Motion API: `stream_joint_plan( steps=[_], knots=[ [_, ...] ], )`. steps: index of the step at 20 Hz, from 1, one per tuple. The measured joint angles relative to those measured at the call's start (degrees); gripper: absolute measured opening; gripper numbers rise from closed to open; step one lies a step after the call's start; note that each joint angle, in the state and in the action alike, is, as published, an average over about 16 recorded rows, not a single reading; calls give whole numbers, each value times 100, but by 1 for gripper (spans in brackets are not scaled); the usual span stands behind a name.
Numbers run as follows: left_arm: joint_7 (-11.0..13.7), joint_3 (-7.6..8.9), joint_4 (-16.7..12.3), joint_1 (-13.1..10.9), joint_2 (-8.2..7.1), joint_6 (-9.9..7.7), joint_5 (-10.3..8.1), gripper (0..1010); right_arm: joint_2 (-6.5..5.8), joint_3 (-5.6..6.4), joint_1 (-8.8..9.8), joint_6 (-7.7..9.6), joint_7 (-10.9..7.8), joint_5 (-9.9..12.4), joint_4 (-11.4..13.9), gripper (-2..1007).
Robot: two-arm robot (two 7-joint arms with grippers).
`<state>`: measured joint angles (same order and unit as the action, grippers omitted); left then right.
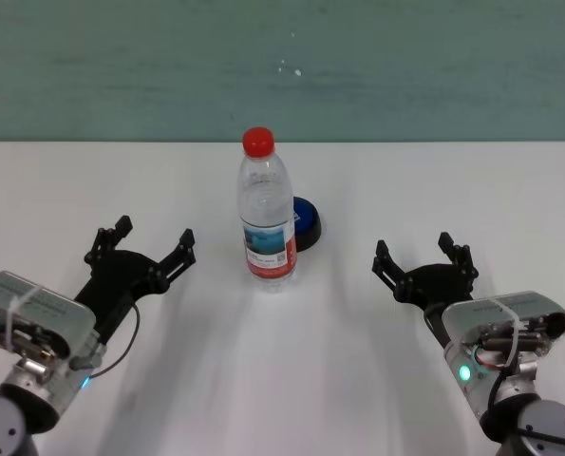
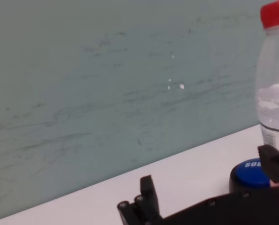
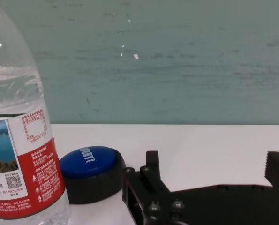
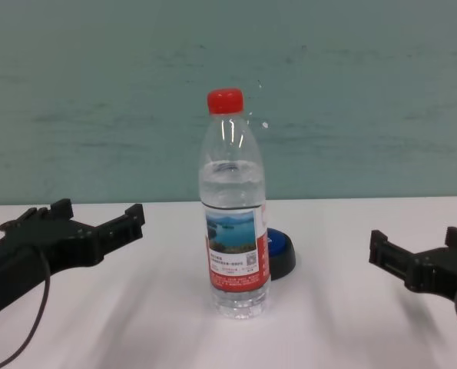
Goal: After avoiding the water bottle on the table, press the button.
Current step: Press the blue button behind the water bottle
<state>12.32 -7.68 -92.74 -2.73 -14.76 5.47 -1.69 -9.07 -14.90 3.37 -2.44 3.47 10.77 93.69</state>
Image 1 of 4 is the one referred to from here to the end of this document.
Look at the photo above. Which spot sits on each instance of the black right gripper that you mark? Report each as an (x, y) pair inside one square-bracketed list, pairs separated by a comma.
[(434, 285)]

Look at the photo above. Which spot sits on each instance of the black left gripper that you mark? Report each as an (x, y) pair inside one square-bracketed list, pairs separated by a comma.
[(120, 280)]

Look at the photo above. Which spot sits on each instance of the clear water bottle red cap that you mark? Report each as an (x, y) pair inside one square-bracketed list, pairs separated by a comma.
[(265, 223)]

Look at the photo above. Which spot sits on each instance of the blue push button black base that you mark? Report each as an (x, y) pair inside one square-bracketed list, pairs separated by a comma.
[(306, 223)]

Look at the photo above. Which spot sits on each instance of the white zip tie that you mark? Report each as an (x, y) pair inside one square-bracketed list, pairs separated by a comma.
[(16, 304), (511, 318)]

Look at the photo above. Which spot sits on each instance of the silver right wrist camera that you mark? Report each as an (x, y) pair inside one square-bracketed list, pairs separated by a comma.
[(514, 309)]

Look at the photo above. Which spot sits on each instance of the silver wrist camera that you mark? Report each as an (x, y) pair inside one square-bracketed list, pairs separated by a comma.
[(49, 304), (514, 309)]

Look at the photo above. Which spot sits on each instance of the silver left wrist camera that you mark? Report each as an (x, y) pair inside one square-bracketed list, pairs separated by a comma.
[(49, 304)]

